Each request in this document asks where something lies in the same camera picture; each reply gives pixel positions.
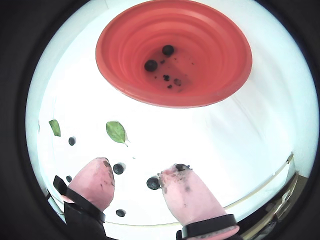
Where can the pink padded gripper finger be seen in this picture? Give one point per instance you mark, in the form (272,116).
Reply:
(92,185)
(190,200)

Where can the dark blueberry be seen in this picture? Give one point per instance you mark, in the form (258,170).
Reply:
(168,50)
(118,169)
(72,141)
(69,178)
(120,212)
(153,183)
(151,65)

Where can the red collapsible silicone cup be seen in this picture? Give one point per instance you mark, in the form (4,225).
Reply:
(120,62)

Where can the small green leaf with stem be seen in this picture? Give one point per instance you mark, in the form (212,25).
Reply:
(115,131)

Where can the large green leaf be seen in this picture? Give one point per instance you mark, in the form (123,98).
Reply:
(55,127)

